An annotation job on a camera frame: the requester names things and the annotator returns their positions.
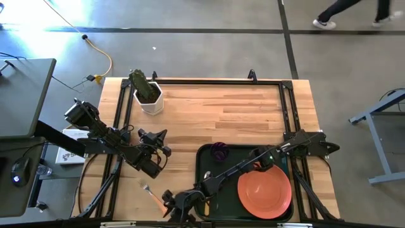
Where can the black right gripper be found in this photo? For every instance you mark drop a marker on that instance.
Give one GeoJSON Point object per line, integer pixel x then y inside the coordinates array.
{"type": "Point", "coordinates": [190, 199]}

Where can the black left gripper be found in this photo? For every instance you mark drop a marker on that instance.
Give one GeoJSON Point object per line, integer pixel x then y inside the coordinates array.
{"type": "Point", "coordinates": [153, 141]}

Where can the purple scrubber ball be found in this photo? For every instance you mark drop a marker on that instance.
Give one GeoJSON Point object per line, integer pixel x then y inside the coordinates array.
{"type": "Point", "coordinates": [220, 152]}

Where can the orange round plate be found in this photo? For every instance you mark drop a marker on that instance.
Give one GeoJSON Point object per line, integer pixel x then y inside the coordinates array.
{"type": "Point", "coordinates": [265, 193]}

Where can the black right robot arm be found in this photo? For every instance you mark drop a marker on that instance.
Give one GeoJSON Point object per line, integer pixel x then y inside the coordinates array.
{"type": "Point", "coordinates": [234, 169]}

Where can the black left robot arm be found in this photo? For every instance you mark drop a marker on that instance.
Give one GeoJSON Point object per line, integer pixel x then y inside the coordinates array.
{"type": "Point", "coordinates": [104, 133]}

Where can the dark green plastic tray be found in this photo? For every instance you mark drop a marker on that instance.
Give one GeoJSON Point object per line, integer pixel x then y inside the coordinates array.
{"type": "Point", "coordinates": [228, 196]}

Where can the white faceted plant pot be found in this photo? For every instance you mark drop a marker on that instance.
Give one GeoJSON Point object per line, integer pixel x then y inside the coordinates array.
{"type": "Point", "coordinates": [153, 106]}

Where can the green cactus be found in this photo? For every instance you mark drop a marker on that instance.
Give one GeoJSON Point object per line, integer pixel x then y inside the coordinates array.
{"type": "Point", "coordinates": [140, 84]}

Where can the silver aluminium bar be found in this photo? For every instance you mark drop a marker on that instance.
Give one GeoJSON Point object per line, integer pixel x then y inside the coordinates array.
{"type": "Point", "coordinates": [295, 225]}
{"type": "Point", "coordinates": [118, 225]}

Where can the white printed cardboard box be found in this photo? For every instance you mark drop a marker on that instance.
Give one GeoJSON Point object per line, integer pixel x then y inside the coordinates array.
{"type": "Point", "coordinates": [68, 155]}

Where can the black flat bar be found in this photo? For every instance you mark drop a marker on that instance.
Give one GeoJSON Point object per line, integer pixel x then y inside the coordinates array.
{"type": "Point", "coordinates": [60, 137]}

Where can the clear plastic water bottle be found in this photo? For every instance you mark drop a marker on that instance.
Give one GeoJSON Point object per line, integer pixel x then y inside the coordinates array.
{"type": "Point", "coordinates": [44, 170]}

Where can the light grey desk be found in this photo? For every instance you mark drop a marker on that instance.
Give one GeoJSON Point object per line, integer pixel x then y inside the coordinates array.
{"type": "Point", "coordinates": [22, 98]}

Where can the black computer mouse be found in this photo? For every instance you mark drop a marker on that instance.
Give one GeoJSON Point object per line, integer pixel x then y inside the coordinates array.
{"type": "Point", "coordinates": [19, 171]}

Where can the dark grey desk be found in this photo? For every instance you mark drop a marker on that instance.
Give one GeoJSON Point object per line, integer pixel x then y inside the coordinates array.
{"type": "Point", "coordinates": [19, 202]}

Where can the person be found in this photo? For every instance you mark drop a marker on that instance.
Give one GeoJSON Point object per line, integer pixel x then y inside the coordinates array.
{"type": "Point", "coordinates": [332, 11]}

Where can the black aluminium table frame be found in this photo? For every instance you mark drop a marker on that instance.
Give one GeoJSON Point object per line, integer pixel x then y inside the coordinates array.
{"type": "Point", "coordinates": [221, 81]}

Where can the grey-blue metal table frame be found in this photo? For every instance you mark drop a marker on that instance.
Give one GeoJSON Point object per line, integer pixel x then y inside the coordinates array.
{"type": "Point", "coordinates": [379, 149]}

